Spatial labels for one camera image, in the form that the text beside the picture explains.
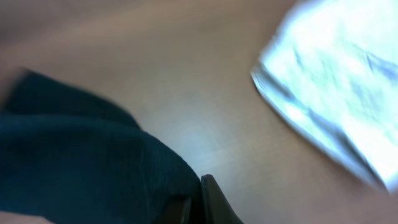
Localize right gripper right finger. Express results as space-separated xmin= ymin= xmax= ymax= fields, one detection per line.
xmin=201 ymin=174 xmax=243 ymax=224

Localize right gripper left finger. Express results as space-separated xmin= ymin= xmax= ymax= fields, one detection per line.
xmin=154 ymin=197 xmax=192 ymax=224

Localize black t-shirt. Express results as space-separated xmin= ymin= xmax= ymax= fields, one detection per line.
xmin=1 ymin=71 xmax=205 ymax=223

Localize beige cargo shorts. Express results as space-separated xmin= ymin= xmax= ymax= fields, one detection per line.
xmin=251 ymin=0 xmax=397 ymax=194

